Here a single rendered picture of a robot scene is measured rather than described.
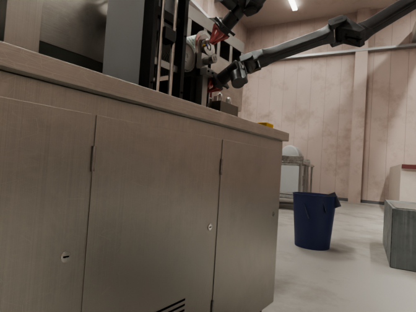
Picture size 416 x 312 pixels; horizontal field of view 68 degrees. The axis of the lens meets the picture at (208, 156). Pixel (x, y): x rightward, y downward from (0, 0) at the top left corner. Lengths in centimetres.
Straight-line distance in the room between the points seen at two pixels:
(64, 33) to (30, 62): 79
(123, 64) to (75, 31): 28
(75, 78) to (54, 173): 19
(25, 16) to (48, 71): 43
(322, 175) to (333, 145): 91
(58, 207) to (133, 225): 20
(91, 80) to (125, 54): 59
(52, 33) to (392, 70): 901
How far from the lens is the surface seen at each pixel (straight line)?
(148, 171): 81
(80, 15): 147
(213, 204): 104
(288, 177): 866
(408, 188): 661
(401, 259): 300
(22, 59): 63
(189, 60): 138
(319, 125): 946
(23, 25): 105
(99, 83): 69
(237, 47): 238
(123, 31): 131
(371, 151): 931
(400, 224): 295
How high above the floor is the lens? 72
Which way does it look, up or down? 2 degrees up
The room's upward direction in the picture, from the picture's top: 4 degrees clockwise
